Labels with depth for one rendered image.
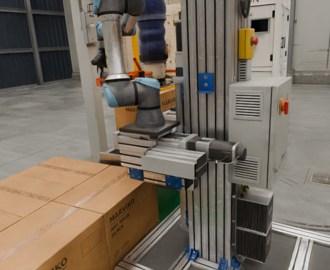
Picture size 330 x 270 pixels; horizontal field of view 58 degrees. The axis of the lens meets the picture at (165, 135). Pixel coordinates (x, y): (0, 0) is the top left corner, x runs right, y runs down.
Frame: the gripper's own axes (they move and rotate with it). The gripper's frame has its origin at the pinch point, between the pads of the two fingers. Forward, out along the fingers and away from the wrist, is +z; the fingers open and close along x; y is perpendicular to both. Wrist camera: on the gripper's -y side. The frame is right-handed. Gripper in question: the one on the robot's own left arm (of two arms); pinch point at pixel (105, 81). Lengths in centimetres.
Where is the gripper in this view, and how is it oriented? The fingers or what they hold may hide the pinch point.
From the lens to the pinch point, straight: 194.6
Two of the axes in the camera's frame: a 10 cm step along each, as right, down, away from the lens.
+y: 4.8, -2.7, 8.3
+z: 0.5, 9.6, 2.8
